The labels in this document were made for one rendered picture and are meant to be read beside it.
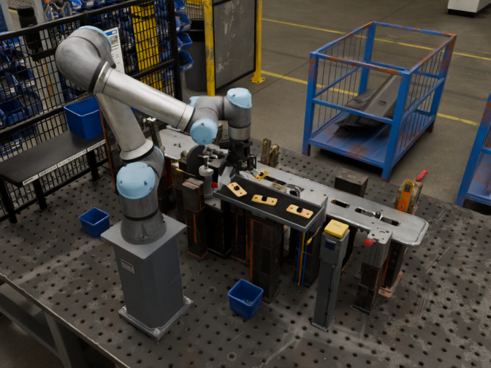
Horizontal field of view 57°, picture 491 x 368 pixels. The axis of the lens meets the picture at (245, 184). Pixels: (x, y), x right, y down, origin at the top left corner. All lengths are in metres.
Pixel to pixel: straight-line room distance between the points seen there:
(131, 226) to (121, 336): 0.48
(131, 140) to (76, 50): 0.34
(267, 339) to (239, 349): 0.11
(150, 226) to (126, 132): 0.31
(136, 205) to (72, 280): 0.70
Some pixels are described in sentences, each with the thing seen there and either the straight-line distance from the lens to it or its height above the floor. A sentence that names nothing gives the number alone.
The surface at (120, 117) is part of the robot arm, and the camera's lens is 1.48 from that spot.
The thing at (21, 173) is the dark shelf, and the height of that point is 1.03.
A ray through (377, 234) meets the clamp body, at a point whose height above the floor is 1.06.
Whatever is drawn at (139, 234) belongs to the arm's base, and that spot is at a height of 1.14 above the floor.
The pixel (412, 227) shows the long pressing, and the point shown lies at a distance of 1.83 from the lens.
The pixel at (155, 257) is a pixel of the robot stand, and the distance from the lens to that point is 1.54.
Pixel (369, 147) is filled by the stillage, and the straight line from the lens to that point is 4.07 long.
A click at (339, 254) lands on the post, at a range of 1.51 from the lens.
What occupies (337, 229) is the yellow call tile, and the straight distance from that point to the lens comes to 1.49.
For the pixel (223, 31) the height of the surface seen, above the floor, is 0.75.
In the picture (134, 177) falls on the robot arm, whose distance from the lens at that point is 1.44.
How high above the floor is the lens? 2.09
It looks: 34 degrees down
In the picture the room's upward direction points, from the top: straight up
